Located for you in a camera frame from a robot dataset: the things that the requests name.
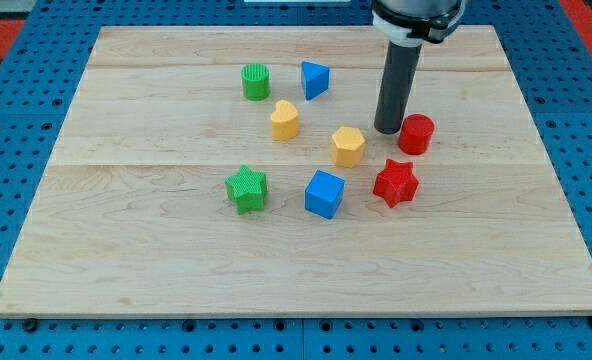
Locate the blue triangle block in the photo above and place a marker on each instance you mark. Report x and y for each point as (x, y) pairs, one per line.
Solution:
(315, 79)

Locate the red cylinder block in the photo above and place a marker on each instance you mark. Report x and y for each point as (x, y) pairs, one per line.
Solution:
(416, 134)

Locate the light wooden board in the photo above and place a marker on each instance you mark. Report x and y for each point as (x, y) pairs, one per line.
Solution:
(131, 218)

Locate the green cylinder block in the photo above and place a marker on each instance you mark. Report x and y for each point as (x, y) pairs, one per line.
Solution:
(255, 79)

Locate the blue cube block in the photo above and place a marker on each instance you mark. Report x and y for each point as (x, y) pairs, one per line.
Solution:
(324, 194)

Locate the red star block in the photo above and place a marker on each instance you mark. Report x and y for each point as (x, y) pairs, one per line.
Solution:
(396, 182)

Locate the yellow heart block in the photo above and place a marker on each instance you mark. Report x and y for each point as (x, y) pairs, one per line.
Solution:
(284, 121)

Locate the green star block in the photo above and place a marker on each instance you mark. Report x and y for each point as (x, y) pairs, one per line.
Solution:
(247, 189)

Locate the yellow hexagon block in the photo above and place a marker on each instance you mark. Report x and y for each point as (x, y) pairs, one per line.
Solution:
(347, 146)

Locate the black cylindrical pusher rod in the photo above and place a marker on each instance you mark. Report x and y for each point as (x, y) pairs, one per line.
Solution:
(397, 80)

